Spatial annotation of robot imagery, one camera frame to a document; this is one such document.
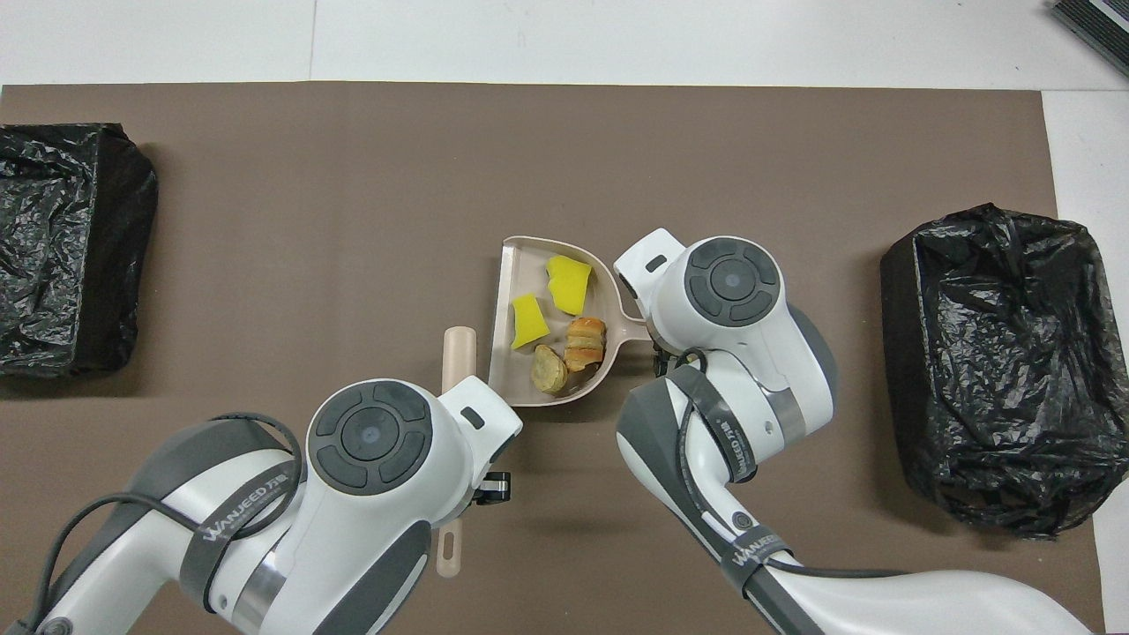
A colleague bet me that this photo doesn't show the grey ribbed device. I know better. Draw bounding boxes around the grey ribbed device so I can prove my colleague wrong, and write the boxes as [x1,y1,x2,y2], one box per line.
[1048,0,1129,56]

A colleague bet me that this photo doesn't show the small yellow sponge piece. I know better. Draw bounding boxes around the small yellow sponge piece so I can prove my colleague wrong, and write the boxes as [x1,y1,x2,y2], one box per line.
[511,293,550,350]

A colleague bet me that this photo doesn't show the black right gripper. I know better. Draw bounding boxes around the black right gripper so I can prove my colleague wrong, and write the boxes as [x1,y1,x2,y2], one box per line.
[647,340,699,378]

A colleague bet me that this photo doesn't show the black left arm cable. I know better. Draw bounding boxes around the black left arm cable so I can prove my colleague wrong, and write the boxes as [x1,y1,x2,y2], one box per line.
[18,411,305,631]

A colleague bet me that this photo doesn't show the beige hand brush black bristles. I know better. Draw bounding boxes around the beige hand brush black bristles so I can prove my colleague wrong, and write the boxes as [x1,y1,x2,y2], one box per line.
[436,325,479,579]

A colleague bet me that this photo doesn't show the orange striped croissant piece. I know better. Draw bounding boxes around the orange striped croissant piece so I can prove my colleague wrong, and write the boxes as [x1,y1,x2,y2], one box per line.
[564,317,609,374]

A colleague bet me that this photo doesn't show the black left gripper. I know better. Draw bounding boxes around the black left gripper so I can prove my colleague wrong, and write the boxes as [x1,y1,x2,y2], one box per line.
[470,470,513,507]

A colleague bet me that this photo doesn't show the pale beige ridged foam piece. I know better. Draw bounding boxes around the pale beige ridged foam piece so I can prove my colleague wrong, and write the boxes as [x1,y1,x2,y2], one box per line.
[530,343,571,396]

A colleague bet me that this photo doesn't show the brown table mat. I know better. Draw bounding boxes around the brown table mat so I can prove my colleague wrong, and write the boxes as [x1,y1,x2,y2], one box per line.
[0,82,1108,635]

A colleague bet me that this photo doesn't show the large yellow sponge piece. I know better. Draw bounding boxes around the large yellow sponge piece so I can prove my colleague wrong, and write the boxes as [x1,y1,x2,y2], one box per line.
[543,253,594,318]

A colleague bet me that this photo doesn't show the beige plastic dustpan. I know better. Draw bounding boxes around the beige plastic dustpan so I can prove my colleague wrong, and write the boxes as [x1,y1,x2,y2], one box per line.
[487,234,650,408]

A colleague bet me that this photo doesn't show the black bag lined bin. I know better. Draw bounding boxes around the black bag lined bin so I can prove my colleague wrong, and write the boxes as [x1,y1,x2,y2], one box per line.
[879,202,1110,541]
[0,123,160,377]

